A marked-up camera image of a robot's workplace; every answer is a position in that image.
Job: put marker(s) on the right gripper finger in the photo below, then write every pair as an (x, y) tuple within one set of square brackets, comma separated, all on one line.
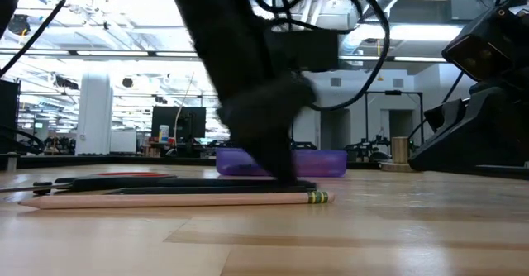
[(475, 148)]

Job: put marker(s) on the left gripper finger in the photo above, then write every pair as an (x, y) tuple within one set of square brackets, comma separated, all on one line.
[(277, 156)]

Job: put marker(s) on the natural wood pencil green ferrule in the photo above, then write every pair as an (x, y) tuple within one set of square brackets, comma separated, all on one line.
[(165, 200)]

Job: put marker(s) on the background black robot arm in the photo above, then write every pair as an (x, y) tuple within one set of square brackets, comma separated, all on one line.
[(368, 150), (306, 145)]

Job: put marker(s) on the purple plastic supply box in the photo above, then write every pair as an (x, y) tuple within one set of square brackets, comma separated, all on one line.
[(322, 162)]

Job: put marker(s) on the grey door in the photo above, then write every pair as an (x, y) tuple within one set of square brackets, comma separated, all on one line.
[(341, 127), (401, 123)]

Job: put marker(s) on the brass cylinder weight on disc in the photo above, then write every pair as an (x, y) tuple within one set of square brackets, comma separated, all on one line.
[(398, 150)]

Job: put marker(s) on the black computer monitor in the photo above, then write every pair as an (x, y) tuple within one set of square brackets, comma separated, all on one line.
[(182, 121)]

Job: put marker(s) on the white wipes canister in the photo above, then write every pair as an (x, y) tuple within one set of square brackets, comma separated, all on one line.
[(164, 134)]

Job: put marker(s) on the long ceiling light strip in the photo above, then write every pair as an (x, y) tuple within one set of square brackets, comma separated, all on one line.
[(124, 53)]

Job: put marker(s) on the white cabinet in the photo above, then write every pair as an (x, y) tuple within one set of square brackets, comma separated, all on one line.
[(123, 141)]

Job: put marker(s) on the white building column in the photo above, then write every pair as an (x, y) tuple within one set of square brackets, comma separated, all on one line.
[(94, 119)]

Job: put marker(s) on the black cabinet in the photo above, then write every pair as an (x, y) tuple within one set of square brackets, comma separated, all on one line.
[(9, 115)]

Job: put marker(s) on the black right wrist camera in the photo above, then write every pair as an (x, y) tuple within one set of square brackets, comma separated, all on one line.
[(475, 53)]

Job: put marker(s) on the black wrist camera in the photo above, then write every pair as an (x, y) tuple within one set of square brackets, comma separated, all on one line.
[(475, 53), (306, 50)]

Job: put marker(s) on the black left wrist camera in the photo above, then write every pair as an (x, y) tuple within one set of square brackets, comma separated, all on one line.
[(306, 50)]

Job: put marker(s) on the black metal frame rig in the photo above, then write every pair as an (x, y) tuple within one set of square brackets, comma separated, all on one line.
[(392, 92)]

